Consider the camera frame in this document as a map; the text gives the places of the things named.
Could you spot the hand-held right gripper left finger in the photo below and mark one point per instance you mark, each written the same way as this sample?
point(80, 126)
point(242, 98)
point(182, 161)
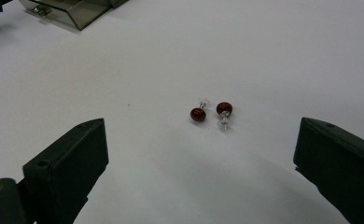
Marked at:
point(66, 161)

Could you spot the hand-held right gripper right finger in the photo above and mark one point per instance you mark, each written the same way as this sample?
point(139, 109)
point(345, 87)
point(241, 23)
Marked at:
point(342, 165)

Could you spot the dark red stud earring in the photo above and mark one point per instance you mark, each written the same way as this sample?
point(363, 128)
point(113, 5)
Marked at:
point(198, 114)
point(224, 109)

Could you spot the clear acrylic drawer box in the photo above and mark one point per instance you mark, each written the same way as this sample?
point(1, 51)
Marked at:
point(74, 9)

